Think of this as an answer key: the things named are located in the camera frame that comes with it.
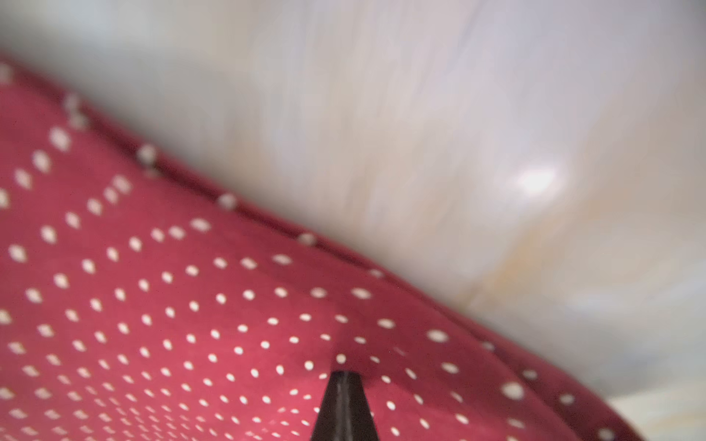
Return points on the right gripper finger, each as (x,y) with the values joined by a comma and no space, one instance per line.
(344,413)

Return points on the red polka dot skirt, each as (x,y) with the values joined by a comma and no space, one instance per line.
(141,302)

